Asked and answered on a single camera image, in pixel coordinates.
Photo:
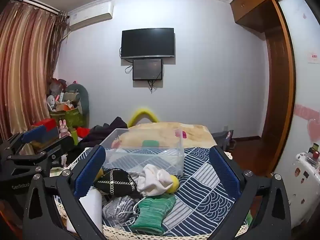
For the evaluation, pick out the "curtain rail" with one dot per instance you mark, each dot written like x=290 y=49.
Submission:
x=37 y=3

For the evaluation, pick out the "red can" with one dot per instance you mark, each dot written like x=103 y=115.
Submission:
x=316 y=155

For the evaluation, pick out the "red box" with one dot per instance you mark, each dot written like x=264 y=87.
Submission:
x=45 y=123

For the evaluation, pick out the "green storage bag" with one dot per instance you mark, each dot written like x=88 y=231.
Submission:
x=70 y=117

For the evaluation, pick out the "pink soft item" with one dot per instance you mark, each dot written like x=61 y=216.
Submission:
x=184 y=134

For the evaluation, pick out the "red cloth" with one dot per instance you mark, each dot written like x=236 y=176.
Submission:
x=83 y=131

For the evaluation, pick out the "clear plastic storage box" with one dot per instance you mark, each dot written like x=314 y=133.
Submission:
x=150 y=160

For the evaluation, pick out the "wall-mounted black television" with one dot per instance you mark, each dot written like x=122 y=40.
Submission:
x=147 y=42

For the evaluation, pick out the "white cloth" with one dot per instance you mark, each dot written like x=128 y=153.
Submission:
x=155 y=180

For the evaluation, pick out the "yellow curved foam tube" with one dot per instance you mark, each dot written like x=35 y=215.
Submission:
x=142 y=111

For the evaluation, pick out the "dark bag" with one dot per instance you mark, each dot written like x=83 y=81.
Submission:
x=225 y=138

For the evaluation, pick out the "black patterned knit hat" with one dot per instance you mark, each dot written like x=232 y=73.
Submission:
x=115 y=182

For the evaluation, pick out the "red and white wall sticker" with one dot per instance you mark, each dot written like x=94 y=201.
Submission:
x=313 y=57

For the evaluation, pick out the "green bottle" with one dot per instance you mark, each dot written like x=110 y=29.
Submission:
x=74 y=135

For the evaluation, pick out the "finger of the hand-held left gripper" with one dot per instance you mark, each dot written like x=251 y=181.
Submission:
x=61 y=144
x=32 y=133

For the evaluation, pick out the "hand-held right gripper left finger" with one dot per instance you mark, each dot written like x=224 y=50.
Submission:
x=89 y=173

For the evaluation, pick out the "black clothing pile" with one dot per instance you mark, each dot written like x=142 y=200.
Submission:
x=100 y=135

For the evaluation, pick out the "green knit glove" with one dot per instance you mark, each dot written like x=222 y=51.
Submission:
x=150 y=211

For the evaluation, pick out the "pile of household clutter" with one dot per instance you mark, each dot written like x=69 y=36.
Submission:
x=60 y=95

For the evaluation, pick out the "grey knitted cloth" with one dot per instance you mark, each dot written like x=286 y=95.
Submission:
x=117 y=206

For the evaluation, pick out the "beige fleece blanket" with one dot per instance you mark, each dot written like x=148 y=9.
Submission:
x=162 y=130

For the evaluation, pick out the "green soft item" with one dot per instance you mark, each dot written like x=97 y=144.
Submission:
x=150 y=143

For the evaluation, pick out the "white cylinder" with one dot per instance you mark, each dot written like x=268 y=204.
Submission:
x=92 y=211

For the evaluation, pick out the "striped brown curtain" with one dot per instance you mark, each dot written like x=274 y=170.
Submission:
x=25 y=67

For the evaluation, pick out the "blue wave-patterned blanket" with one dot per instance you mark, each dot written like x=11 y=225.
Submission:
x=200 y=192

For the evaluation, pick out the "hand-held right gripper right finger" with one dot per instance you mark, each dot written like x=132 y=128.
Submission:
x=225 y=173

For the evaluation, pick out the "white air conditioner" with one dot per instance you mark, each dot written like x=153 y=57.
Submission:
x=92 y=17

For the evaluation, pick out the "small black wall monitor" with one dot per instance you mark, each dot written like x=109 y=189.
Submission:
x=147 y=69

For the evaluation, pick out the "yellow soft ball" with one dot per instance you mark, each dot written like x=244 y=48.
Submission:
x=173 y=185

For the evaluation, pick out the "grey-green pillow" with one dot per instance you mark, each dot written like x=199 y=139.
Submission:
x=81 y=97

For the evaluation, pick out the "white cabinet with stickers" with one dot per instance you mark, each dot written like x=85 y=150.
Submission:
x=307 y=185

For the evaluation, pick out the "wooden overhead cabinet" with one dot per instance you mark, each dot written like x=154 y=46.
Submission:
x=255 y=5

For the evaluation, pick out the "pink rabbit toy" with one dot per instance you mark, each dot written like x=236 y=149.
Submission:
x=63 y=128

